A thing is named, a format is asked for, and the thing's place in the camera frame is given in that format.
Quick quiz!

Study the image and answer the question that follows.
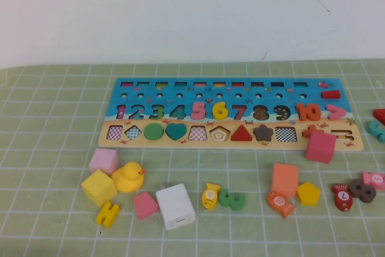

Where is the yellow number six piece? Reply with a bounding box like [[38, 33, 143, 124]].
[[212, 101, 230, 122]]

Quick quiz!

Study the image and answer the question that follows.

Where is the pink number five piece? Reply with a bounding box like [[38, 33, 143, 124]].
[[191, 101, 208, 120]]

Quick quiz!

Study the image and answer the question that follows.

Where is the colourful wooden puzzle board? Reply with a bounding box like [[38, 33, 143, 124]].
[[97, 78, 365, 151]]

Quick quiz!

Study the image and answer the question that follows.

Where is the teal heart piece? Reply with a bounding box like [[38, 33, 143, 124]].
[[165, 123, 188, 141]]

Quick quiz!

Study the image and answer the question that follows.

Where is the green circle piece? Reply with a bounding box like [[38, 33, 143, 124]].
[[143, 123, 165, 141]]

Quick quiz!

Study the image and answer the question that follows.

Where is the red triangle piece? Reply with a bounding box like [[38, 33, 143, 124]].
[[230, 124, 253, 143]]

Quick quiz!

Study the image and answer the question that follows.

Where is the brown star piece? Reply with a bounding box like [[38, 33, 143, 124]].
[[252, 123, 274, 143]]

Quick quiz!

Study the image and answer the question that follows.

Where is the green number three piece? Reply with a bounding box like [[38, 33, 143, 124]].
[[218, 189, 247, 212]]

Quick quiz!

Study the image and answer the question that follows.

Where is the pink trapezoid piece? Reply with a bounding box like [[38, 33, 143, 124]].
[[133, 191, 159, 221]]

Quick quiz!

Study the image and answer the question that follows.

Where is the orange number ten piece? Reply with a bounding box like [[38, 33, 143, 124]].
[[296, 102, 322, 122]]

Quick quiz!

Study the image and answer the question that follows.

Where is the orange plus sign piece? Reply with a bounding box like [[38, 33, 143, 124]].
[[302, 124, 325, 137]]

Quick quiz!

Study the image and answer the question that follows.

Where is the yellow letter H piece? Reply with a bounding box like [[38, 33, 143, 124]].
[[95, 201, 120, 229]]

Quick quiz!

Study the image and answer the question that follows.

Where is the yellow pentagon piece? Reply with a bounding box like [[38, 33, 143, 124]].
[[296, 182, 322, 207]]

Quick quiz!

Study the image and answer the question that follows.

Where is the pink greater-than sign piece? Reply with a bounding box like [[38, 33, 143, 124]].
[[326, 104, 347, 120]]

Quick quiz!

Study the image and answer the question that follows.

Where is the teal number piece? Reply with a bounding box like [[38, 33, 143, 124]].
[[366, 120, 385, 144]]

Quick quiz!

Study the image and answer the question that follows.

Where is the brown number eight piece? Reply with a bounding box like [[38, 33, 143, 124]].
[[348, 178, 377, 203]]

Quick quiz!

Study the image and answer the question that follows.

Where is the yellow fish number nine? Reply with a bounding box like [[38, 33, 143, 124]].
[[201, 182, 222, 211]]

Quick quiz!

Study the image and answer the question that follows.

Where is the yellow rubber duck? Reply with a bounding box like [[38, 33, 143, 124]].
[[111, 161, 146, 193]]

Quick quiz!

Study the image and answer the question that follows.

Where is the white USB charger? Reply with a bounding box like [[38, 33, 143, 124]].
[[155, 183, 197, 231]]

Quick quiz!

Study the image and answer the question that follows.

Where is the light pink wooden cube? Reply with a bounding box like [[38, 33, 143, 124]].
[[88, 148, 120, 176]]

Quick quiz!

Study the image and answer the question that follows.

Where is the orange square block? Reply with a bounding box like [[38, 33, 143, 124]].
[[271, 163, 299, 199]]

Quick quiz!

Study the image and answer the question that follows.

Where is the yellow wooden cube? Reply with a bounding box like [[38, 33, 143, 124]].
[[81, 169, 119, 208]]

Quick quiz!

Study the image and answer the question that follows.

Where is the orange fish number ten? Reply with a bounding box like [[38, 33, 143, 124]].
[[266, 190, 295, 220]]

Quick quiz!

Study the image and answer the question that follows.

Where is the dark pink wooden cube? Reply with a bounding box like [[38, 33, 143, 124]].
[[305, 130, 337, 164]]

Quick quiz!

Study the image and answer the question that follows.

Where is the red fish number seven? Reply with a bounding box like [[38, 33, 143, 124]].
[[331, 183, 354, 213]]

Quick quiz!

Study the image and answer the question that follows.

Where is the green checked tablecloth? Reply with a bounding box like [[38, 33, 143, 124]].
[[0, 58, 385, 257]]

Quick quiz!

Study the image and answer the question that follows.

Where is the pink fish number five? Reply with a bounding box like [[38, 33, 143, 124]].
[[360, 171, 385, 191]]

